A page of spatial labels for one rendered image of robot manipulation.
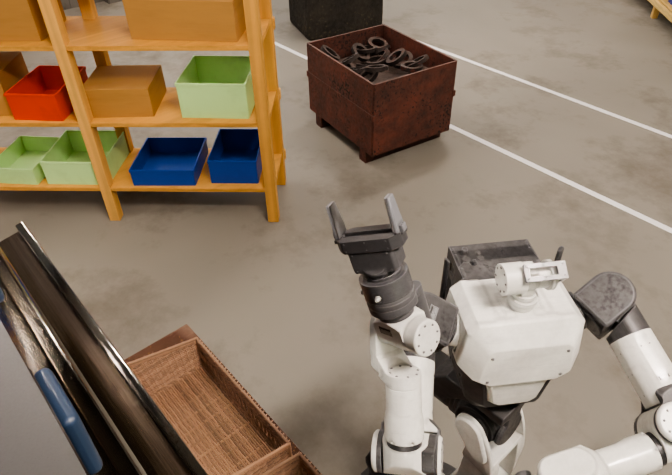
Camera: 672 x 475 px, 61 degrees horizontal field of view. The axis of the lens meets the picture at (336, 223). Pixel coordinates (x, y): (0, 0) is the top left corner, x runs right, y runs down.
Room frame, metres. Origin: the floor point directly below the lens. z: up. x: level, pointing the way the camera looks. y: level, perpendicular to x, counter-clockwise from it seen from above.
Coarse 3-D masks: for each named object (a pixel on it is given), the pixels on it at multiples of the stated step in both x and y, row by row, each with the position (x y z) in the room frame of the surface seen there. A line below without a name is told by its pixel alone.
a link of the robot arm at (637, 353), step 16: (640, 336) 0.79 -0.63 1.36; (624, 352) 0.77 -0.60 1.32; (640, 352) 0.76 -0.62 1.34; (656, 352) 0.75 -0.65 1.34; (624, 368) 0.76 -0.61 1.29; (640, 368) 0.73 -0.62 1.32; (656, 368) 0.73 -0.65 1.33; (640, 384) 0.71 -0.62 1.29; (656, 384) 0.70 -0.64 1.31; (656, 400) 0.68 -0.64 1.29; (656, 416) 0.63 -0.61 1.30
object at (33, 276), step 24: (24, 240) 1.08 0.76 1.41; (24, 264) 1.00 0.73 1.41; (48, 288) 0.91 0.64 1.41; (48, 312) 0.85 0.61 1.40; (72, 312) 0.84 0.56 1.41; (72, 336) 0.78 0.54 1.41; (96, 360) 0.71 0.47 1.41; (96, 384) 0.66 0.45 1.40; (120, 384) 0.66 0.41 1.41; (120, 408) 0.61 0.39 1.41; (120, 432) 0.56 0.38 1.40; (144, 432) 0.56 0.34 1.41; (144, 456) 0.51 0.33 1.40; (168, 456) 0.51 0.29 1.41
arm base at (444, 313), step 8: (432, 296) 0.85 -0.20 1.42; (432, 304) 0.84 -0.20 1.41; (440, 304) 0.84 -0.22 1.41; (448, 304) 0.85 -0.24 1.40; (432, 312) 0.82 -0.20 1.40; (440, 312) 0.83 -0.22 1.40; (448, 312) 0.83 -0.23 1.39; (456, 312) 0.84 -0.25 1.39; (440, 320) 0.81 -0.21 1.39; (448, 320) 0.82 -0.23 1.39; (440, 328) 0.80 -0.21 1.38; (448, 328) 0.80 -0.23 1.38; (440, 336) 0.78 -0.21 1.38; (448, 336) 0.78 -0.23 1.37; (440, 344) 0.77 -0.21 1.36; (448, 344) 0.77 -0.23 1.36
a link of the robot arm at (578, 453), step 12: (552, 456) 0.59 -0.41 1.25; (564, 456) 0.58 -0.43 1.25; (576, 456) 0.58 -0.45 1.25; (588, 456) 0.58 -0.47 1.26; (600, 456) 0.59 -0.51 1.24; (540, 468) 0.57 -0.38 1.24; (552, 468) 0.56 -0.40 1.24; (564, 468) 0.56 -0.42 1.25; (576, 468) 0.56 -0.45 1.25; (588, 468) 0.56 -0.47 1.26; (600, 468) 0.56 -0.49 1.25
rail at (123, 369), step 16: (32, 240) 1.05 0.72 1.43; (48, 272) 0.94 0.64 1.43; (64, 288) 0.89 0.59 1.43; (80, 304) 0.84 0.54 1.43; (96, 336) 0.75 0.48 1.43; (112, 352) 0.71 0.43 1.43; (128, 368) 0.67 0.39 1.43; (128, 384) 0.64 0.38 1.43; (144, 400) 0.60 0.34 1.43; (160, 416) 0.57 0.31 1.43; (176, 432) 0.54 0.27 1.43; (176, 448) 0.51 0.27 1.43; (192, 464) 0.48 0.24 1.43
